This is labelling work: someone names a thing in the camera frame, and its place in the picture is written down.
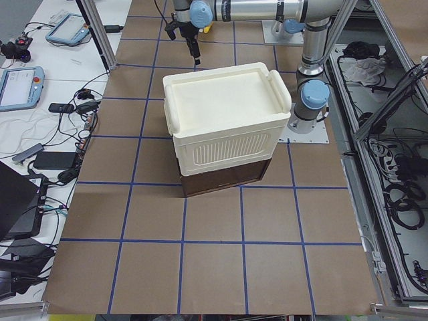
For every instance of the black power brick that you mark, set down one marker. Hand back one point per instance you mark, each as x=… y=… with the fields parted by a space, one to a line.
x=47 y=160

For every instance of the black laptop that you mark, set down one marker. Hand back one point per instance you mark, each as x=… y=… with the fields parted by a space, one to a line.
x=22 y=201

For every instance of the cream plastic storage box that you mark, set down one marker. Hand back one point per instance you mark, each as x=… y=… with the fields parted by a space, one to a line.
x=225 y=117

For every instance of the white crumpled cloth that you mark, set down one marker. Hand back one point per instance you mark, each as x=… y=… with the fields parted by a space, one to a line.
x=367 y=71

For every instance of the blue teach pendant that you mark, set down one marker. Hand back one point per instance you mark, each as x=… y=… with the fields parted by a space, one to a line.
x=21 y=88
x=71 y=30

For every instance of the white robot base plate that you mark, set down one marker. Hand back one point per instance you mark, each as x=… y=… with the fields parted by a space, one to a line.
x=318 y=135

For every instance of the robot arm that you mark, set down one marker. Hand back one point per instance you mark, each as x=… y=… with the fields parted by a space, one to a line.
x=191 y=16

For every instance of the blue teach pendant far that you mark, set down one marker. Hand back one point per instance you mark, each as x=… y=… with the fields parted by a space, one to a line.
x=71 y=30

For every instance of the blue teach pendant near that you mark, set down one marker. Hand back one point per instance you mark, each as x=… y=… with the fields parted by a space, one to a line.
x=21 y=88

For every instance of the dark brown wooden drawer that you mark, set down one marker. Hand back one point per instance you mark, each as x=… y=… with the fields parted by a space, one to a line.
x=207 y=182

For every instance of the yellow plush toy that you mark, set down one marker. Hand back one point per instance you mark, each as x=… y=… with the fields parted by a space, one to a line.
x=208 y=28

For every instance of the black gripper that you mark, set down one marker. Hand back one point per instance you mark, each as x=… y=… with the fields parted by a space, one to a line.
x=186 y=31

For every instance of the aluminium frame post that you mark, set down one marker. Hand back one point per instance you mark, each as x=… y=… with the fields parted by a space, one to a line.
x=93 y=21

